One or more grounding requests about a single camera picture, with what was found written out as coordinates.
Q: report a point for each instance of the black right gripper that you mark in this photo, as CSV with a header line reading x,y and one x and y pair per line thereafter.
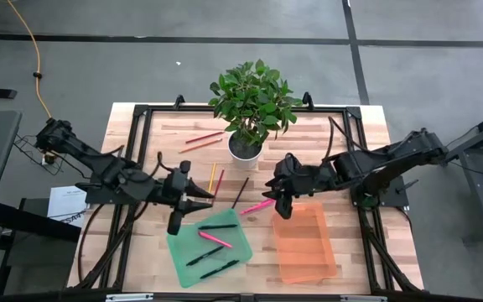
x,y
300,180

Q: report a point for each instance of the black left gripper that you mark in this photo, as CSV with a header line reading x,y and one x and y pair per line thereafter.
x,y
176,191

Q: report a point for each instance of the pink pen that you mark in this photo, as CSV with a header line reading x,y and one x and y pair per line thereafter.
x,y
257,206
215,239

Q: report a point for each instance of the black pen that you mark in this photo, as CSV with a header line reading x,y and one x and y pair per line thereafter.
x,y
219,269
217,226
204,256

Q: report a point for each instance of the orange pencil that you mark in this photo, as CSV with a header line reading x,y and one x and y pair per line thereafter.
x,y
200,145

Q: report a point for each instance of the red pencil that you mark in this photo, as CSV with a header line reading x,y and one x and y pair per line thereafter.
x,y
218,184
204,137

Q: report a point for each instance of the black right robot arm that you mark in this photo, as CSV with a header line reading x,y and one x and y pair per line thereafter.
x,y
384,161

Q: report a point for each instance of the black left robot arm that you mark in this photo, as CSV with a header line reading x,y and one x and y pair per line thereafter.
x,y
99,168

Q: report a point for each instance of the yellow pencil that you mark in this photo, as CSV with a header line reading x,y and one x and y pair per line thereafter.
x,y
211,182

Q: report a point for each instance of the dark brown pencil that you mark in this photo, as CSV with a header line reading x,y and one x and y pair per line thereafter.
x,y
240,192

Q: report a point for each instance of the orange translucent plastic tray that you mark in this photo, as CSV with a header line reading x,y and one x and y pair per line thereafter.
x,y
304,243

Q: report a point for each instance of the green translucent plastic tray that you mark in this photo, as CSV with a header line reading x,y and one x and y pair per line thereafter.
x,y
233,251

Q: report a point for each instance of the green potted plant white pot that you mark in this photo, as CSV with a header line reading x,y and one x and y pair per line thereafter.
x,y
254,100

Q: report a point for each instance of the black table clamp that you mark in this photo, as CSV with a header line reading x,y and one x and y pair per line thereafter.
x,y
179,102
307,100

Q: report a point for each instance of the white paper sheet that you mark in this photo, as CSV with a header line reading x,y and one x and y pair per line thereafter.
x,y
63,203

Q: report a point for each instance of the black metal table frame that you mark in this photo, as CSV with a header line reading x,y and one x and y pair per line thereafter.
x,y
325,109

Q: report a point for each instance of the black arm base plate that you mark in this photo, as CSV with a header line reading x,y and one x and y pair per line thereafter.
x,y
398,199
95,198

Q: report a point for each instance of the silver metal bracket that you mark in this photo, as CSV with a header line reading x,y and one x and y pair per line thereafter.
x,y
128,298
363,299

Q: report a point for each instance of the dark grey desk frame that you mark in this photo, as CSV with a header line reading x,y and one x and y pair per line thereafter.
x,y
478,189

